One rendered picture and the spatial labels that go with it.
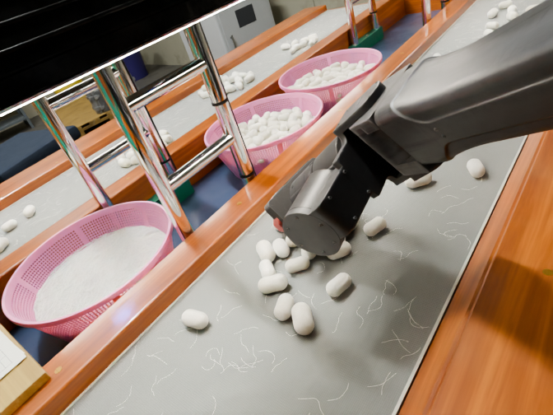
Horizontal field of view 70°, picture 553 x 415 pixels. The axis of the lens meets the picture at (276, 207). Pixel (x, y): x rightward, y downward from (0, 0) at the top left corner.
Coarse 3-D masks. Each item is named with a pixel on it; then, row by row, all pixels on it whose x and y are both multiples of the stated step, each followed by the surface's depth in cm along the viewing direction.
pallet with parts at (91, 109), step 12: (84, 96) 480; (96, 96) 377; (60, 108) 465; (72, 108) 445; (84, 108) 429; (96, 108) 384; (108, 108) 388; (72, 120) 398; (84, 120) 385; (96, 120) 380; (108, 120) 396; (84, 132) 376
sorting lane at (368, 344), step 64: (512, 0) 113; (384, 192) 57; (448, 192) 53; (256, 256) 54; (320, 256) 50; (384, 256) 47; (448, 256) 44; (256, 320) 45; (320, 320) 42; (384, 320) 40; (128, 384) 43; (192, 384) 40; (256, 384) 38; (320, 384) 37; (384, 384) 35
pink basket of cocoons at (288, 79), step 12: (360, 48) 107; (312, 60) 112; (336, 60) 112; (348, 60) 110; (372, 60) 104; (288, 72) 109; (300, 72) 112; (312, 72) 113; (288, 84) 108; (336, 84) 90; (348, 84) 91; (324, 96) 93; (336, 96) 93; (324, 108) 96
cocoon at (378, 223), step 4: (372, 220) 50; (376, 220) 50; (380, 220) 50; (384, 220) 50; (368, 224) 50; (372, 224) 50; (376, 224) 50; (380, 224) 50; (384, 224) 50; (364, 228) 50; (368, 228) 50; (372, 228) 49; (376, 228) 50; (380, 228) 50; (368, 232) 50; (372, 232) 49; (376, 232) 50
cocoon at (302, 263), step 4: (300, 256) 49; (304, 256) 49; (288, 260) 49; (292, 260) 48; (296, 260) 48; (300, 260) 48; (304, 260) 48; (308, 260) 48; (288, 264) 48; (292, 264) 48; (296, 264) 48; (300, 264) 48; (304, 264) 48; (308, 264) 48; (288, 268) 48; (292, 268) 48; (296, 268) 48; (300, 268) 48; (304, 268) 48; (288, 272) 49; (292, 272) 48
